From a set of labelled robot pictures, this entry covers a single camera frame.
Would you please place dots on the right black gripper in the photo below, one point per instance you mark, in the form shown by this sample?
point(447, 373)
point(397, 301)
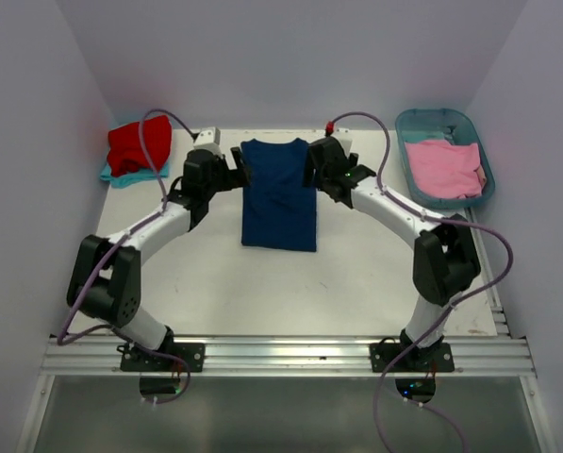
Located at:
point(308, 172)

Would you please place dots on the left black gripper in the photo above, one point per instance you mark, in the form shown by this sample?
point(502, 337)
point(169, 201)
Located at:
point(234, 177)

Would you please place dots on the navy blue t-shirt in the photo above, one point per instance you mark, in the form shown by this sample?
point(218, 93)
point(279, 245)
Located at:
point(278, 211)

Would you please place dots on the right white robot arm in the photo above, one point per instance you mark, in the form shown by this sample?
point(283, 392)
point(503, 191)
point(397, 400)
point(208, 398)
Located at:
point(445, 261)

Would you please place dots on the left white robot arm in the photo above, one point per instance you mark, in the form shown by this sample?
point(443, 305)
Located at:
point(105, 286)

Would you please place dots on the teal folded t-shirt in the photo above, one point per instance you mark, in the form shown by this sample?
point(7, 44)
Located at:
point(124, 181)

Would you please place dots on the red folded t-shirt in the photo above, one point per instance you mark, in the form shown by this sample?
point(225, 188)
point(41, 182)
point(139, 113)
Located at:
point(126, 156)

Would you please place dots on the pink t-shirt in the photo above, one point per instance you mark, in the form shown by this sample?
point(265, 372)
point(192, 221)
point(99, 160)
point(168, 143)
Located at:
point(446, 171)

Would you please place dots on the teal t-shirt in basket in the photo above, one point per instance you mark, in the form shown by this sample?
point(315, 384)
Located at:
point(438, 133)

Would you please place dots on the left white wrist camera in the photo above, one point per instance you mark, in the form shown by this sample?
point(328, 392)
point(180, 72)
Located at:
point(209, 139)

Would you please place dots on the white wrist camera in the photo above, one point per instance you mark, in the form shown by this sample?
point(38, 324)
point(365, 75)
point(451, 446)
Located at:
point(342, 135)
point(209, 139)

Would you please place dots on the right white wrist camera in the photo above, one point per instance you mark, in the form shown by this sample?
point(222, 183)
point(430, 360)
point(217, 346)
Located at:
point(342, 135)

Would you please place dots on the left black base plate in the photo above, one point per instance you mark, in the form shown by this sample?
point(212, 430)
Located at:
point(178, 357)

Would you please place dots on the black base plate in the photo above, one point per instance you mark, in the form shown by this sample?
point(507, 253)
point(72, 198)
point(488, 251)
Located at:
point(178, 357)
point(386, 356)

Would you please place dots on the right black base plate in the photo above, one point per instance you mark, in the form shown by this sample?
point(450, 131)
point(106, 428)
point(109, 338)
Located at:
point(386, 356)

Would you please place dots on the aluminium mounting rail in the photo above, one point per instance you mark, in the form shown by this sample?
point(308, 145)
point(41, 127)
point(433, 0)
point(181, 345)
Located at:
point(272, 313)

